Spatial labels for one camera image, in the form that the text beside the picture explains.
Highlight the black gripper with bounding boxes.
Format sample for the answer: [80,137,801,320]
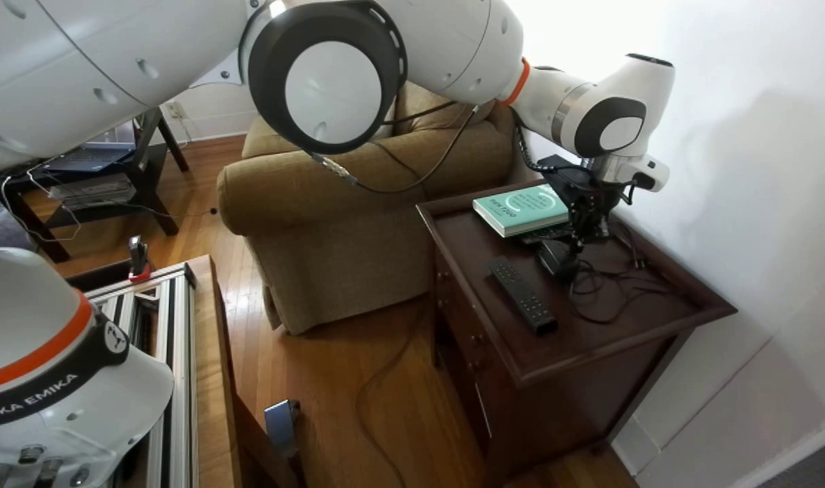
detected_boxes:
[534,155,630,260]

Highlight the green paperback book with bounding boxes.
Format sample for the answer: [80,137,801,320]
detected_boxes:
[468,182,576,240]

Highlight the thin black device cable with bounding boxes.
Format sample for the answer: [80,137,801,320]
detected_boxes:
[563,228,679,328]

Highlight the aluminium profile frame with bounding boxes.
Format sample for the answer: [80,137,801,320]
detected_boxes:
[80,260,203,488]

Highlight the small black device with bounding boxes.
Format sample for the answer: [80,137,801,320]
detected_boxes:
[534,235,582,285]

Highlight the black floor cable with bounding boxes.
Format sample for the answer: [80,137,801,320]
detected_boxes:
[349,328,437,488]

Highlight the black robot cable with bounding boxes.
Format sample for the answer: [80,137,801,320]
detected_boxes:
[304,95,489,198]

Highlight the olive brown fabric sofa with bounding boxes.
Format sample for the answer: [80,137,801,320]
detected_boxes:
[215,77,542,338]

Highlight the wooden robot cart top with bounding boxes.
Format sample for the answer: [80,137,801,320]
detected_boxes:
[182,252,310,488]

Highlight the black remote control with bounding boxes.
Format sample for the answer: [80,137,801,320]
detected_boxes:
[483,256,561,338]

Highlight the dark wood side table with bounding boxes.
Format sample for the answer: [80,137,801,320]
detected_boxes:
[413,175,740,483]

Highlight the black desk with clutter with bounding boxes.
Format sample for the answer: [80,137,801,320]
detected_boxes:
[0,105,194,265]

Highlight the red black bar clamp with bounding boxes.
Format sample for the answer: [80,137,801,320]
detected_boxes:
[125,233,155,286]

